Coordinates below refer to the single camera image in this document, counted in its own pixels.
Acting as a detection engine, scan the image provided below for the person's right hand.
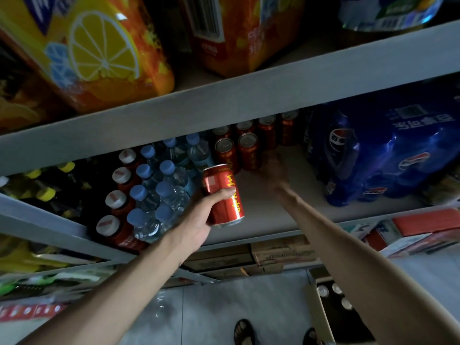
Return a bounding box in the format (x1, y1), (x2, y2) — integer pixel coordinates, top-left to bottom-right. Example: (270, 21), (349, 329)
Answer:
(257, 150), (299, 204)

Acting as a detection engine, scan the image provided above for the person's left hand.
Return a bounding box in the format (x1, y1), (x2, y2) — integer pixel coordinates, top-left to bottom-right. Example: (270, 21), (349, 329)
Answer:
(169, 187), (238, 254)

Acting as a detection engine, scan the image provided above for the red can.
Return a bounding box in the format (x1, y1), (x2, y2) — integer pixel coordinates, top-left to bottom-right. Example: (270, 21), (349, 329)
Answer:
(201, 163), (246, 228)

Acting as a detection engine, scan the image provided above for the grey metal shelf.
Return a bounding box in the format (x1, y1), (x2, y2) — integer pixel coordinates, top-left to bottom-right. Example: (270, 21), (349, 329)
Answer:
(0, 19), (460, 284)

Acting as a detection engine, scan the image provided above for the brown cardboard box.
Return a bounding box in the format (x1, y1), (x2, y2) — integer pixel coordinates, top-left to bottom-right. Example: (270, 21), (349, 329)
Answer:
(305, 265), (378, 345)

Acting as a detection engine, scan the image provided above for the person's right forearm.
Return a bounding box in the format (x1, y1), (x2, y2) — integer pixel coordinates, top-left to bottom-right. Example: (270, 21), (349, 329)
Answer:
(278, 192), (460, 345)

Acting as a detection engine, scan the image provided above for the person's left forearm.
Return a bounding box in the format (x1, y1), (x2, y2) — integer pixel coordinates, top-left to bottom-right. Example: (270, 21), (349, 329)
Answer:
(16, 230), (195, 345)

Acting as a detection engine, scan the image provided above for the person's left dark sandal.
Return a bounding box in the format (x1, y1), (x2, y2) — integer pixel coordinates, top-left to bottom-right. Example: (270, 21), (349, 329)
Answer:
(232, 318), (256, 345)

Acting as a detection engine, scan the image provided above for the person's dark sandal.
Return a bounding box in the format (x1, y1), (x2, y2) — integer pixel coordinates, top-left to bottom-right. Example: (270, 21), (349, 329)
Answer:
(303, 326), (326, 345)
(232, 318), (256, 345)

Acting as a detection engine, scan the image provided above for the person's right dark sandal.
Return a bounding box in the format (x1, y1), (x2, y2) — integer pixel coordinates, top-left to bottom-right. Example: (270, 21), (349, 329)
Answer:
(303, 326), (326, 345)

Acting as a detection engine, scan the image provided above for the pack of blue-capped water bottles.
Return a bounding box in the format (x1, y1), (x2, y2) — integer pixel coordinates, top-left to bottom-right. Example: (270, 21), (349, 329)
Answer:
(126, 132), (215, 243)

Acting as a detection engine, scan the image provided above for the brown flat carton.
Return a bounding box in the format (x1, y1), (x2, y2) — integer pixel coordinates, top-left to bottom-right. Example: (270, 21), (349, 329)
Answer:
(181, 244), (256, 281)

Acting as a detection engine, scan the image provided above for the pack of white-capped red bottles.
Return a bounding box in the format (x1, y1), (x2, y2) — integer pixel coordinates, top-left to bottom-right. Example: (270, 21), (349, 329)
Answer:
(95, 148), (148, 253)

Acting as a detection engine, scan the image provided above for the tan printed carton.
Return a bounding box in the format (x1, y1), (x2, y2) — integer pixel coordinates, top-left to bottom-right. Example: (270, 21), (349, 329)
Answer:
(251, 235), (318, 267)

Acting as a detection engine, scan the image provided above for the white blue-printed carton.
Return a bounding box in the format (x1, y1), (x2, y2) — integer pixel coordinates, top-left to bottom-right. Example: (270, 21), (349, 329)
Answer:
(339, 220), (376, 241)

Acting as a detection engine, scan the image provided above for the blue cola bottle pack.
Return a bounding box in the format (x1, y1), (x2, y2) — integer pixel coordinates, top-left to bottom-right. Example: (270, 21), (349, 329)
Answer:
(303, 77), (460, 208)

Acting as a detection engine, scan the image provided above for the pack of yellow-capped dark bottles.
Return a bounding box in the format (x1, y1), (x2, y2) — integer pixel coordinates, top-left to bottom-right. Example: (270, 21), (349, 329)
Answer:
(0, 161), (105, 227)

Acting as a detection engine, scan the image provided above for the red and white carton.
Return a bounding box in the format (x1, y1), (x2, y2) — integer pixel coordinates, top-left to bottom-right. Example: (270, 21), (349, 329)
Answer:
(363, 208), (460, 258)

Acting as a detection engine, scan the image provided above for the stack of colourful packets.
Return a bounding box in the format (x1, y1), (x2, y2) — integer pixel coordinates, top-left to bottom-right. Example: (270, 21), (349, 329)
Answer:
(0, 233), (121, 322)

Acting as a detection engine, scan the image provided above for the clear labelled bottle pack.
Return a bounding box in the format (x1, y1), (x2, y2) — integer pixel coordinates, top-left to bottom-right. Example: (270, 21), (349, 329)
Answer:
(336, 0), (448, 47)

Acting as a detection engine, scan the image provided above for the yellow lemon-print drink pack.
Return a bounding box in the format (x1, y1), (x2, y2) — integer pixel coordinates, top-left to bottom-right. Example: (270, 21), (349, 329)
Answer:
(0, 0), (176, 114)

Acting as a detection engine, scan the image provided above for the dark orange drink pack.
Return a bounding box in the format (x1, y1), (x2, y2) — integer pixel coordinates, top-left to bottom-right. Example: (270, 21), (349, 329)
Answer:
(0, 43), (78, 135)

